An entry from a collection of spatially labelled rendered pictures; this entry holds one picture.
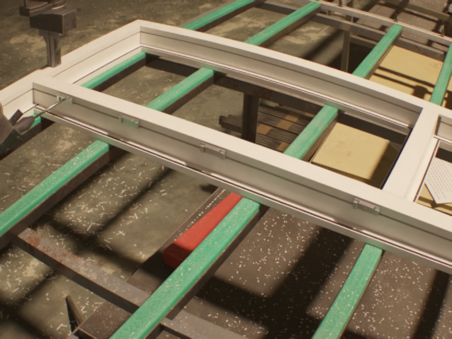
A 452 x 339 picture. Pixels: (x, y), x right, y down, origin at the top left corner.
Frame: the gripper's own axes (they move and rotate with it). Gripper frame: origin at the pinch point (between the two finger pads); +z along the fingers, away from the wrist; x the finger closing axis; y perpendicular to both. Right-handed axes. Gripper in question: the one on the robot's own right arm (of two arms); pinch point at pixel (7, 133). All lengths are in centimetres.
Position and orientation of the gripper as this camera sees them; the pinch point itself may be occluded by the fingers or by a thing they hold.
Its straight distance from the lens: 112.3
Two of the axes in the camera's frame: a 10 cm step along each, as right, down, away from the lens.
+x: -7.4, -6.6, 1.1
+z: -0.2, 1.9, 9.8
